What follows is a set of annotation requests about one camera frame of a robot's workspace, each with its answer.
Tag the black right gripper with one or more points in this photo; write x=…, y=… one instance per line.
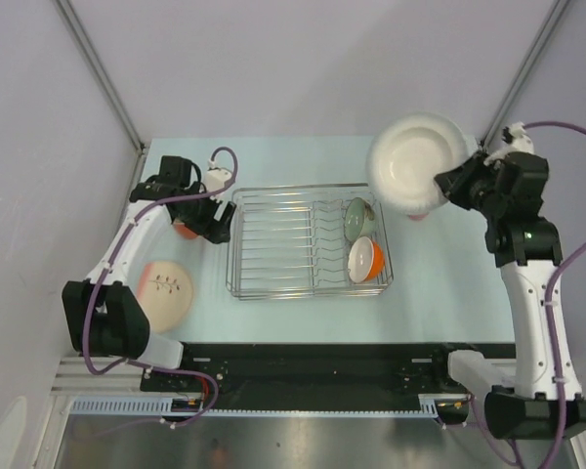
x=450, y=182

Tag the green floral ceramic bowl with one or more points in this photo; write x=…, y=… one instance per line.
x=360, y=220

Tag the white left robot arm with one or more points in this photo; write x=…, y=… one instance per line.
x=103, y=315

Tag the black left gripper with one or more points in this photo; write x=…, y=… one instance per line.
x=218, y=232

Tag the metal wire dish rack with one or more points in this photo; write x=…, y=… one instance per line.
x=290, y=242

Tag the pink beige leaf plate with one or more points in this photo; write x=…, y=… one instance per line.
x=165, y=293

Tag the orange mug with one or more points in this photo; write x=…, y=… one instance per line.
x=183, y=231

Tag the pink plastic cup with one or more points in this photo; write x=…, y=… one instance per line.
x=417, y=217

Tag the white slotted cable duct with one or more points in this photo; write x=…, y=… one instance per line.
x=136, y=406

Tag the white fluted plate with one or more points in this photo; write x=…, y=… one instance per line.
x=404, y=159

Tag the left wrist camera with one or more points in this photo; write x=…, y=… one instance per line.
x=217, y=180

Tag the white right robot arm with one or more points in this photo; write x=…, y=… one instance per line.
x=544, y=398

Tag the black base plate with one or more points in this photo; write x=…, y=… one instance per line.
x=346, y=378

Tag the orange bowl white inside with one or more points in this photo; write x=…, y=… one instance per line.
x=366, y=260

